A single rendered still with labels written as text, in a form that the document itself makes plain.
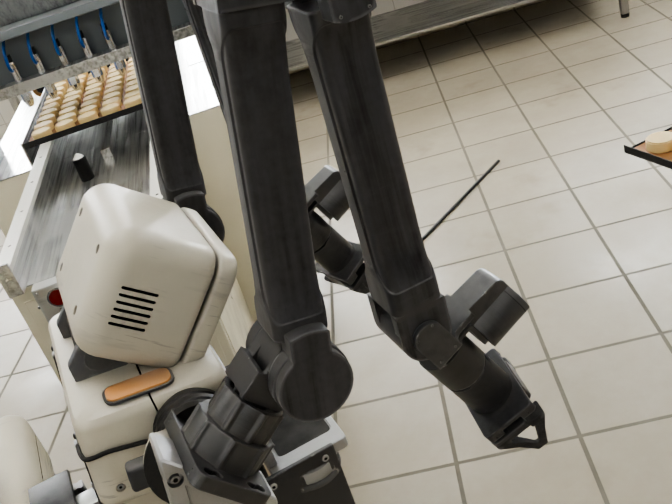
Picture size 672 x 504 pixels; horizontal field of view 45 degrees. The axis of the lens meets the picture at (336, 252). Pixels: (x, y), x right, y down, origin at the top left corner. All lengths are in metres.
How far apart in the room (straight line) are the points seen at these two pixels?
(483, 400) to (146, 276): 0.39
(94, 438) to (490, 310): 0.43
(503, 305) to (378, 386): 1.48
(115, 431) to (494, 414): 0.41
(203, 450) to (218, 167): 1.50
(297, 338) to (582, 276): 1.91
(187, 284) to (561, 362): 1.55
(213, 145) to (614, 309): 1.20
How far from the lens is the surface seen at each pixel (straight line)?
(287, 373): 0.77
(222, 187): 2.26
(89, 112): 2.23
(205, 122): 2.20
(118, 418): 0.89
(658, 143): 1.51
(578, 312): 2.45
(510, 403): 0.95
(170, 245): 0.87
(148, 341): 0.90
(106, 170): 2.02
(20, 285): 1.58
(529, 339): 2.38
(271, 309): 0.76
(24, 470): 1.21
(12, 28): 2.16
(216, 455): 0.81
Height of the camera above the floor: 1.46
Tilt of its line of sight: 29 degrees down
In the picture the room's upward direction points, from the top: 18 degrees counter-clockwise
